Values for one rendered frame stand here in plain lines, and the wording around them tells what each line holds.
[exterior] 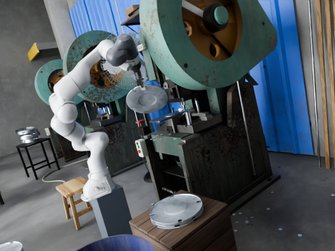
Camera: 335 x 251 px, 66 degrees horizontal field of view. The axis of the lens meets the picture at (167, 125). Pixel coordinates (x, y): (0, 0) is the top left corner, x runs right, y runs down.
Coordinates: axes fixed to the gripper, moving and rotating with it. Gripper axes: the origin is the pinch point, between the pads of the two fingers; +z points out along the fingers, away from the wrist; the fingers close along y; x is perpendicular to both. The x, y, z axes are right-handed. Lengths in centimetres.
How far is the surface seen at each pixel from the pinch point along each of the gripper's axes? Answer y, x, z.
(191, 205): -77, -16, 18
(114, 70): 83, 37, 55
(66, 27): 457, 211, 215
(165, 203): -71, -2, 24
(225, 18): 11, -57, -27
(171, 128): -11.7, -11.2, 38.1
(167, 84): 16.4, -14.9, 21.1
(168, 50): -10.5, -21.4, -31.5
